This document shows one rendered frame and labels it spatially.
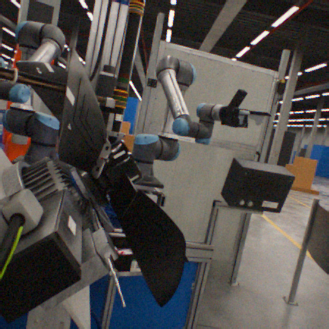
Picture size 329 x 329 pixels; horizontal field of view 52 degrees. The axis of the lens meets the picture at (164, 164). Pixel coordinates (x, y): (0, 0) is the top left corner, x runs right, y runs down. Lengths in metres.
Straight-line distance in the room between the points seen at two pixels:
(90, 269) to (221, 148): 2.47
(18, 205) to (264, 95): 2.78
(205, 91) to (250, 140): 0.61
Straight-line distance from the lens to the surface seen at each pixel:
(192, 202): 3.02
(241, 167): 1.43
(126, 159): 0.83
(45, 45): 1.65
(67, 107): 0.59
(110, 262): 0.62
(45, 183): 0.82
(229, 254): 3.32
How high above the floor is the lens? 1.32
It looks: 6 degrees down
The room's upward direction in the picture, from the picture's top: 12 degrees clockwise
